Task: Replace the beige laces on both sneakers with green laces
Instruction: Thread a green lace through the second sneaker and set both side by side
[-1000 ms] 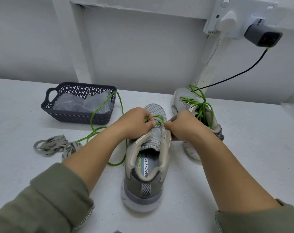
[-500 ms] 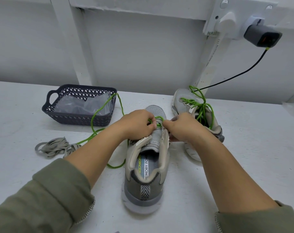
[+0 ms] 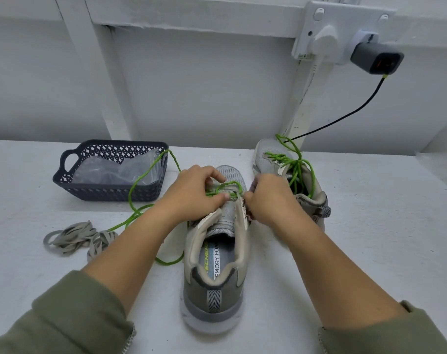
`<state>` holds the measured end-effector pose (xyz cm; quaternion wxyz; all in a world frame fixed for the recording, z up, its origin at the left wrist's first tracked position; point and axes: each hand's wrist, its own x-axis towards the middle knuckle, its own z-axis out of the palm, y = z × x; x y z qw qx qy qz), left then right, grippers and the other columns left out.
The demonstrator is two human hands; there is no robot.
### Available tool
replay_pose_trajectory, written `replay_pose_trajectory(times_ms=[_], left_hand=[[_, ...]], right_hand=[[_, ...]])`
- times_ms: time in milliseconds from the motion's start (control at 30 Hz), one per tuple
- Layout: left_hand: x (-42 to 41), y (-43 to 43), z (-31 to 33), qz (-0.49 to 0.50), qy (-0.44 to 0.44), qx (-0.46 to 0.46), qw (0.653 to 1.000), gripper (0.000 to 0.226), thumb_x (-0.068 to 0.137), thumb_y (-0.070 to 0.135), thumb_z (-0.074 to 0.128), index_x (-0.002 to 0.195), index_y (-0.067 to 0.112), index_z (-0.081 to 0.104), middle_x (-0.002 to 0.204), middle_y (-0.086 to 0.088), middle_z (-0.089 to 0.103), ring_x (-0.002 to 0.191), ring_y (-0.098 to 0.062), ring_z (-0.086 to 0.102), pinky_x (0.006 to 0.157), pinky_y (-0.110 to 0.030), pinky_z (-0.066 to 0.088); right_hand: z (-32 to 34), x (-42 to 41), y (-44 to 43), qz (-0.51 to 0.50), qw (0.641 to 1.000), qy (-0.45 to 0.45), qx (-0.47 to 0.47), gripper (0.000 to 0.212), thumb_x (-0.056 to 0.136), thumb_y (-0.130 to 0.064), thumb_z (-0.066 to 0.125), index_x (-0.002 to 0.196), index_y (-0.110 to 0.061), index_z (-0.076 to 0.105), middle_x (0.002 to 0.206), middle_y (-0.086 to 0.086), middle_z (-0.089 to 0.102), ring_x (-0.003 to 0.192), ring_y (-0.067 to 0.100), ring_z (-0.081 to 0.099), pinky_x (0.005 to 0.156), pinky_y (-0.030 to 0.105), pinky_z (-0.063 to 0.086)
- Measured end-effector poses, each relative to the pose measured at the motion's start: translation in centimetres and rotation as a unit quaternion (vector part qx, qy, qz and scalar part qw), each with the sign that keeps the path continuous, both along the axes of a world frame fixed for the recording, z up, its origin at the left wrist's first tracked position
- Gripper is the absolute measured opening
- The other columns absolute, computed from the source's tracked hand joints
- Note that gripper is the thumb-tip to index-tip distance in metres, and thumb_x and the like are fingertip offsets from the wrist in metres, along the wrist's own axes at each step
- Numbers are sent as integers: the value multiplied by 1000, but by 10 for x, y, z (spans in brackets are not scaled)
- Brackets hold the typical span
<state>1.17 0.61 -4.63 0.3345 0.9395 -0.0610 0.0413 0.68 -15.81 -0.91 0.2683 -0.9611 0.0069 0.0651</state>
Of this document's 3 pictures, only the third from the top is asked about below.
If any person's right forearm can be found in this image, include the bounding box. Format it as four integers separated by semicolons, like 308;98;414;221
281;217;447;354

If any person's left forearm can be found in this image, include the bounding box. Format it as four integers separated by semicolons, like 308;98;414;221
0;208;179;354

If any gray sneaker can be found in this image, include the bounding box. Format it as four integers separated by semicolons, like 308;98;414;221
253;138;332;233
180;166;251;335

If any beige shoelace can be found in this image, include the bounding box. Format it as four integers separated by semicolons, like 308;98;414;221
87;230;120;262
44;221;98;257

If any person's left hand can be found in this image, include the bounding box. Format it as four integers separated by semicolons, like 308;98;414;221
157;165;229;226

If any clear plastic bag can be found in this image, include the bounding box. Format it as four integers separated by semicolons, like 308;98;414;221
70;151;166;188

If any white cable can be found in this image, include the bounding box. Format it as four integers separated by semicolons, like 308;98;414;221
282;57;322;139

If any black cable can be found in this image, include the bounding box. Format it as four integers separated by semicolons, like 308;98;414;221
290;74;387;142

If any dark plastic lattice basket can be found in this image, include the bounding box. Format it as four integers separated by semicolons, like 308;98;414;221
53;139;170;202

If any person's right hand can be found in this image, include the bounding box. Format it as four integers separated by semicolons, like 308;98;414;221
242;173;310;238

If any white wall socket plate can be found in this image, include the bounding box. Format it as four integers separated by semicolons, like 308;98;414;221
292;0;396;64

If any green shoelace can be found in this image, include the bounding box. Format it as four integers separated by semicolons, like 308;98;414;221
263;134;318;199
104;148;247;267

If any white plug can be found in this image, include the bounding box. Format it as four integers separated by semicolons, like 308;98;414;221
312;24;341;58

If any gray charger adapter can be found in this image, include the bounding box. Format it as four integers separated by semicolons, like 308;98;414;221
350;42;405;76

